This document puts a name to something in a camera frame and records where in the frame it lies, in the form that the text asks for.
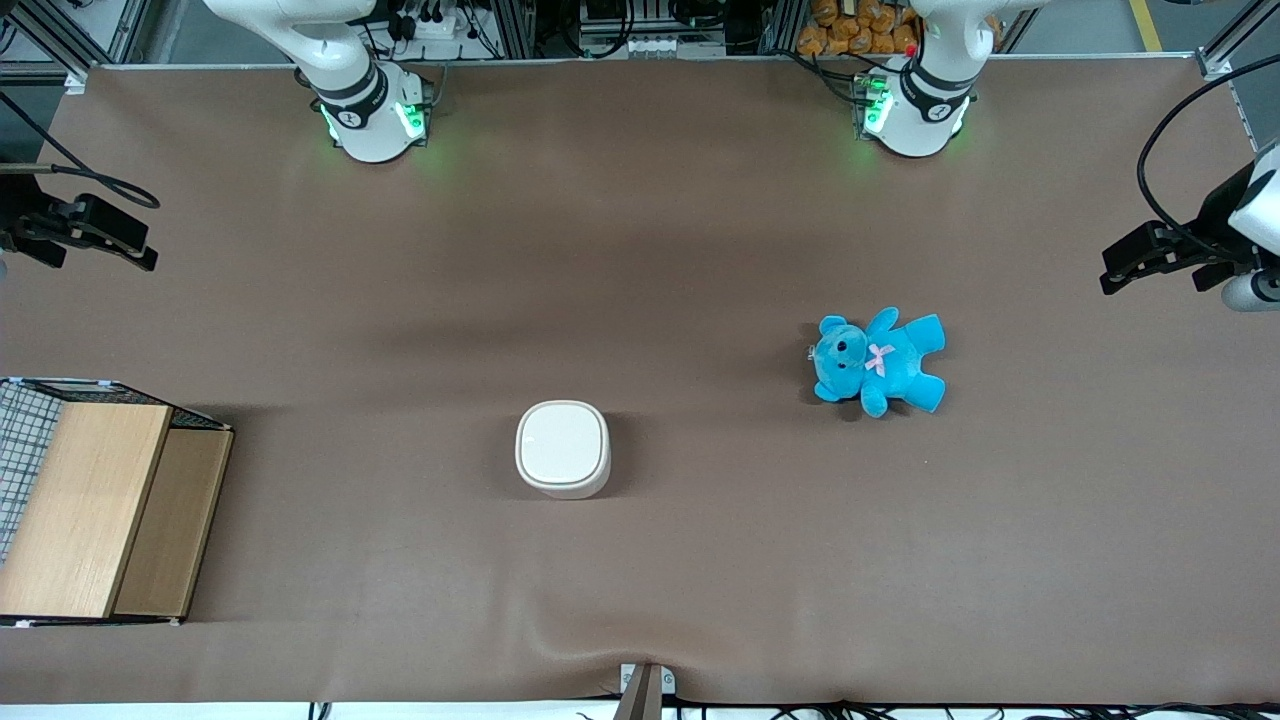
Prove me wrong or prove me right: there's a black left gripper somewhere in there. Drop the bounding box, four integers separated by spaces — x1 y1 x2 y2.
1099 158 1261 297

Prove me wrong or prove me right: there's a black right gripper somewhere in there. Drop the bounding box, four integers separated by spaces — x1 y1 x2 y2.
0 172 160 273

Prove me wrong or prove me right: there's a white trash can lid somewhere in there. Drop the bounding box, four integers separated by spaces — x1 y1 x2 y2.
516 401 611 488

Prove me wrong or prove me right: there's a white square trash can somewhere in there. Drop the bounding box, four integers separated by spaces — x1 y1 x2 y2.
514 400 613 501

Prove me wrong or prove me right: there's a blue teddy bear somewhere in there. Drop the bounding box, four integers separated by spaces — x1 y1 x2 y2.
808 306 948 419

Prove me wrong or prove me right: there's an orange plush toys pile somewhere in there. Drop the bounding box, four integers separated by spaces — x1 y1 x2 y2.
797 0 919 58

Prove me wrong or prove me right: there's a white power strip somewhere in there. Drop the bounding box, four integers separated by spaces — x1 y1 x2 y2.
393 0 473 42

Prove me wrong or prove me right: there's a brown table mat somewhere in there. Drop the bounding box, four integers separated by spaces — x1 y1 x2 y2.
0 55 1280 707

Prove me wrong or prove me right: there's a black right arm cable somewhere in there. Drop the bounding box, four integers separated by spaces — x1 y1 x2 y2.
0 92 162 212

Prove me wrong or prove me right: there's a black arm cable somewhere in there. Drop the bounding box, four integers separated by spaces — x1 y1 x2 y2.
1137 55 1280 257
0 92 162 212

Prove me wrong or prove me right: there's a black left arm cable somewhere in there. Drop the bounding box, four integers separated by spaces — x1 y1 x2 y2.
1137 55 1280 257

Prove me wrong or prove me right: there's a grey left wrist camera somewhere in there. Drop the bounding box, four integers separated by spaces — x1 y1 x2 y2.
1220 271 1280 314

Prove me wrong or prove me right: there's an aluminium frame post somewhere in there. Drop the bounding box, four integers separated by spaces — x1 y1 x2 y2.
0 0 151 96
1196 0 1280 81

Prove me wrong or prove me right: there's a wooden shelf with wire mesh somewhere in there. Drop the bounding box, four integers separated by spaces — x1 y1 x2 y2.
0 377 235 628

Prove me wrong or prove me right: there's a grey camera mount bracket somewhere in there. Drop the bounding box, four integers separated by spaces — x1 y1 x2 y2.
618 663 678 720

